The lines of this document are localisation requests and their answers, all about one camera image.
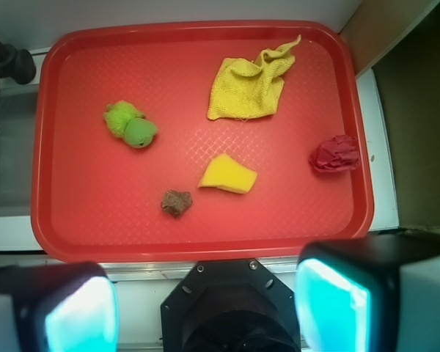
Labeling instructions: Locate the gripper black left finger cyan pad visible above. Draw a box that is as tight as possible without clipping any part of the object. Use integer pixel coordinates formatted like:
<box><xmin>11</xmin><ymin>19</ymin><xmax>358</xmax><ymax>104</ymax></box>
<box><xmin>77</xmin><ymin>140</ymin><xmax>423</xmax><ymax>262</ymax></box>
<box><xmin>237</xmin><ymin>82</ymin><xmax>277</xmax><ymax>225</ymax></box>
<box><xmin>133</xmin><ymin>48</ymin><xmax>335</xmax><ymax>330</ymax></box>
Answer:
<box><xmin>0</xmin><ymin>262</ymin><xmax>119</xmax><ymax>351</ymax></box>

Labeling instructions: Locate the yellow knitted cloth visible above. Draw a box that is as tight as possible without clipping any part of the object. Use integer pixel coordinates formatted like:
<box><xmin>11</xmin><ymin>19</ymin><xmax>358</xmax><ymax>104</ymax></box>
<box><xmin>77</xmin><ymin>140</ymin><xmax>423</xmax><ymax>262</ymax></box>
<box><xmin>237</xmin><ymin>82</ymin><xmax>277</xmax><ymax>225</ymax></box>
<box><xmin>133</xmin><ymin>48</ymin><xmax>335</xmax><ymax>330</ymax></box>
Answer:
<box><xmin>207</xmin><ymin>36</ymin><xmax>301</xmax><ymax>121</ymax></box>

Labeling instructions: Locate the green plush turtle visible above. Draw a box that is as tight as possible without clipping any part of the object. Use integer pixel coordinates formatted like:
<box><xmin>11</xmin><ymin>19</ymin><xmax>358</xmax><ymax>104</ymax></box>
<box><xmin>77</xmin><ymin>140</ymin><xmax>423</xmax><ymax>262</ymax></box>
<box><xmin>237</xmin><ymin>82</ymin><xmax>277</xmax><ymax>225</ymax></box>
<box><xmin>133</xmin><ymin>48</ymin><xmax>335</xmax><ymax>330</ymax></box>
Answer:
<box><xmin>103</xmin><ymin>100</ymin><xmax>158</xmax><ymax>148</ymax></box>

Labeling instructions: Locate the red plastic tray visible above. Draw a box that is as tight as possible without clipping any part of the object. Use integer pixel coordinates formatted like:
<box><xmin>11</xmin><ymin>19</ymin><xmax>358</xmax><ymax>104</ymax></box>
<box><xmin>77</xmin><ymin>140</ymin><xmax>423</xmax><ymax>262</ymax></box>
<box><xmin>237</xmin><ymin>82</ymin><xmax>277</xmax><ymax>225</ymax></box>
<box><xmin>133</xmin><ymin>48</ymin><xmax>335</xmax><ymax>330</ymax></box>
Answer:
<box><xmin>31</xmin><ymin>21</ymin><xmax>374</xmax><ymax>263</ymax></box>

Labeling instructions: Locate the black octagonal mount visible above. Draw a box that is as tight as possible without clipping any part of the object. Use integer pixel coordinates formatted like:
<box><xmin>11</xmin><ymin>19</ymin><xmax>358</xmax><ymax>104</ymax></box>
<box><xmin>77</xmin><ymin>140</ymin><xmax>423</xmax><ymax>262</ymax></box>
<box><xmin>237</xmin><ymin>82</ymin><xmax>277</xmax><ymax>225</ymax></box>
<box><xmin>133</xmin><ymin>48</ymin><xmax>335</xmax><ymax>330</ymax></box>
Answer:
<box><xmin>160</xmin><ymin>259</ymin><xmax>301</xmax><ymax>351</ymax></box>

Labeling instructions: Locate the brown rock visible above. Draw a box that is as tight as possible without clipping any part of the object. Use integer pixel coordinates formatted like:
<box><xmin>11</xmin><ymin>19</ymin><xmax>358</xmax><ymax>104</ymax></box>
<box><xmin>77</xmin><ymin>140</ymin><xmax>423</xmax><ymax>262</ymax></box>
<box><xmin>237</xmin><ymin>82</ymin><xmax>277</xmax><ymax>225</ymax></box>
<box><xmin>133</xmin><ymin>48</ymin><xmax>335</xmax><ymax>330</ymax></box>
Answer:
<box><xmin>161</xmin><ymin>190</ymin><xmax>193</xmax><ymax>219</ymax></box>

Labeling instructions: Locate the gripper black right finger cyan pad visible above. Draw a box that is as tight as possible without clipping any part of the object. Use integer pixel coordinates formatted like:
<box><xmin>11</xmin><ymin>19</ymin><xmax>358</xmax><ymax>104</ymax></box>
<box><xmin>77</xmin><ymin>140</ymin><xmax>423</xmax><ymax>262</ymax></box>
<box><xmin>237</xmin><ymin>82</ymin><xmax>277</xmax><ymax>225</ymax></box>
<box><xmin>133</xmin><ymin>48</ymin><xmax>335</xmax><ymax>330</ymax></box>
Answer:
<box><xmin>294</xmin><ymin>234</ymin><xmax>440</xmax><ymax>351</ymax></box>

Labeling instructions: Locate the yellow sponge piece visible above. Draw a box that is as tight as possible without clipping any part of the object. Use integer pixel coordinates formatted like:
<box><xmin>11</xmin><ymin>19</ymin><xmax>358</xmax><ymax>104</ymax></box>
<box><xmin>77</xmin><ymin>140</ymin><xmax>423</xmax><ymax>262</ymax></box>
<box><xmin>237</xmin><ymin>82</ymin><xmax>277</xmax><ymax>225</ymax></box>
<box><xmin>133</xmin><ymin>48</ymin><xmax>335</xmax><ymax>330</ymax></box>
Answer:
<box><xmin>197</xmin><ymin>153</ymin><xmax>257</xmax><ymax>194</ymax></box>

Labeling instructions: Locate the crumpled red paper ball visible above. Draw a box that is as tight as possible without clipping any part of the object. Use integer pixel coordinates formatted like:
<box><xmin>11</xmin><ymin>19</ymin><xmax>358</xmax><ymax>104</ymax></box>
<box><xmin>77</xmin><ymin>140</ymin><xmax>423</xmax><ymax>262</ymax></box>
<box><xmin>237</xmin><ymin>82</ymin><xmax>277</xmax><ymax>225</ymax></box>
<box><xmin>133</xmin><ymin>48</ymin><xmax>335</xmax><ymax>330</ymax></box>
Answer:
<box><xmin>309</xmin><ymin>135</ymin><xmax>360</xmax><ymax>173</ymax></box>

